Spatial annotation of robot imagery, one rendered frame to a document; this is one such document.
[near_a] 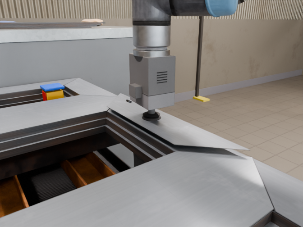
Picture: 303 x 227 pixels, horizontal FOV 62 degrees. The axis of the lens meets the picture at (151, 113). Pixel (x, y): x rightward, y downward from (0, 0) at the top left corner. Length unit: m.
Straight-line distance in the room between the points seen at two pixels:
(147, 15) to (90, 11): 2.36
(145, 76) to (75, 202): 0.26
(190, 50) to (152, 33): 3.12
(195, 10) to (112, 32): 0.71
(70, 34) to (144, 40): 0.61
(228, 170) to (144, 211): 0.15
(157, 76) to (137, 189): 0.23
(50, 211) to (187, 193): 0.17
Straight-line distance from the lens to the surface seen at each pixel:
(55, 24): 1.17
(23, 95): 0.93
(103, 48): 1.13
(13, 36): 1.03
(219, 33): 3.97
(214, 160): 0.43
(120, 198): 0.35
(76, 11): 2.79
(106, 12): 2.91
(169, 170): 0.40
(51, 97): 0.84
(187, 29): 3.53
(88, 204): 0.34
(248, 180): 0.40
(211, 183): 0.38
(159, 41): 0.49
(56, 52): 1.06
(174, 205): 0.34
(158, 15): 0.49
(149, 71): 0.49
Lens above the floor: 1.08
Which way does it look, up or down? 20 degrees down
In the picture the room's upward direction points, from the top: straight up
